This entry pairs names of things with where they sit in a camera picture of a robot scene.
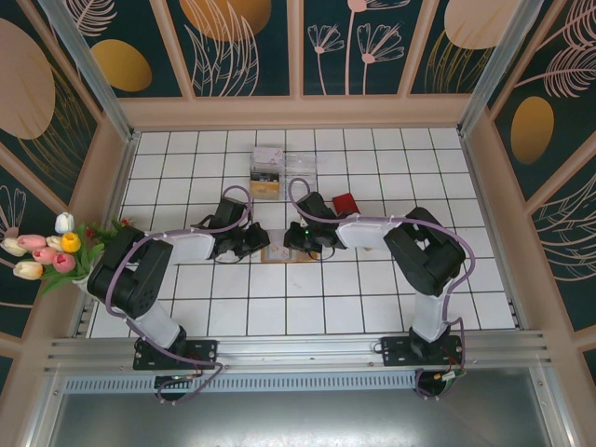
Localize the clear acrylic card organizer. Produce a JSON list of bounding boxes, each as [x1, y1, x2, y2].
[[249, 145, 319, 202]]

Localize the tan gold card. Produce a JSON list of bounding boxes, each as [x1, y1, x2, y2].
[[250, 181, 282, 201]]

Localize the clear plastic organizer box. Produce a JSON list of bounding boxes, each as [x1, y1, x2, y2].
[[252, 147, 284, 169]]

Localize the small red flower plant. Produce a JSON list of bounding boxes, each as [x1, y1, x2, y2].
[[87, 216, 136, 246]]

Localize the artificial tulip bouquet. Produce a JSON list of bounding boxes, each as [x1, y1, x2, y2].
[[0, 211, 106, 298]]

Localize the grey metal sheet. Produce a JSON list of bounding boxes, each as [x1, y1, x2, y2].
[[48, 367, 576, 447]]

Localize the red shovel wooden handle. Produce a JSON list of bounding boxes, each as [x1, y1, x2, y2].
[[332, 193, 373, 253]]

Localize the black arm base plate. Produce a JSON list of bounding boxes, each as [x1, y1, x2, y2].
[[381, 334, 466, 370], [133, 338, 219, 372]]

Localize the aluminium mounting rail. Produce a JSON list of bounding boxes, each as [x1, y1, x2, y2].
[[44, 329, 556, 374]]

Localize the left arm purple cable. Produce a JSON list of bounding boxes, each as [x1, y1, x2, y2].
[[105, 184, 256, 407]]

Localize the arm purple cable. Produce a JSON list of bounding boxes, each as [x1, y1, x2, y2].
[[105, 184, 256, 407], [287, 177, 477, 402]]

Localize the slotted grey cable duct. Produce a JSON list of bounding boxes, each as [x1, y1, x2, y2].
[[62, 370, 420, 395]]

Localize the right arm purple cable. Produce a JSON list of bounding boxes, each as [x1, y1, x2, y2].
[[287, 177, 477, 402]]

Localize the wall panel pink flowers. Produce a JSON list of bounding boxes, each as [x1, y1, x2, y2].
[[297, 0, 417, 100]]

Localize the aluminium side rail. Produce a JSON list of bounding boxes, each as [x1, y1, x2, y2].
[[69, 129, 141, 339], [459, 131, 531, 332]]

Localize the wall panel yellow oval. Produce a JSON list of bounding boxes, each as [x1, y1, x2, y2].
[[66, 0, 187, 100]]

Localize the aluminium corner post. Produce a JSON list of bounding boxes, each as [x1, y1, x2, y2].
[[457, 0, 547, 137], [36, 0, 142, 143]]

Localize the wall panel pink leaf outlines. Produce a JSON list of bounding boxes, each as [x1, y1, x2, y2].
[[525, 151, 596, 334], [0, 142, 74, 341]]

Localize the wall panel gold oval feather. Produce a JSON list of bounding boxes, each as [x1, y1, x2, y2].
[[486, 0, 596, 204]]

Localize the wall panel tan oval stems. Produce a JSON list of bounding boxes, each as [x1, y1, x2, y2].
[[408, 0, 513, 98]]

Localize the wall panel large tan oval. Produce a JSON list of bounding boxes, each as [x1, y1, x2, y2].
[[0, 0, 104, 209]]

